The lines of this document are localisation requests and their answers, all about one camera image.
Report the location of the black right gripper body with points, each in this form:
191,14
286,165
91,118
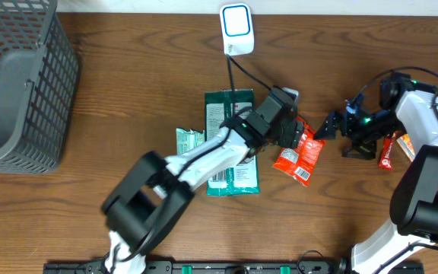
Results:
372,125

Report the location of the orange box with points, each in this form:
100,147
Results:
405,144

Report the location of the red Nescafe packet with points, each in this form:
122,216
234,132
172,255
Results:
384,158

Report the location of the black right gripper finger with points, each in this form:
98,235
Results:
361,150
328,129

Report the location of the white green small packet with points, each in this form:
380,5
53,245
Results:
188,139

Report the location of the red Hacks candy bag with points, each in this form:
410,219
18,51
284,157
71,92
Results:
300,162

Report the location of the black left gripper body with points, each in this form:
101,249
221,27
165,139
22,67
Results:
285,135

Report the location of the white barcode scanner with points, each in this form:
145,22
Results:
237,29

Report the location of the grey plastic mesh basket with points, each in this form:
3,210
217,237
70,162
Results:
39,74

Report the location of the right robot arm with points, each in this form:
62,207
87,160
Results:
410,107

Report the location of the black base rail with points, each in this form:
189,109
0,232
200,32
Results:
167,267

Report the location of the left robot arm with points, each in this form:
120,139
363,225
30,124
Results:
145,206

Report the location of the green 3M glove package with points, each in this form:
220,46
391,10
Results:
244,178

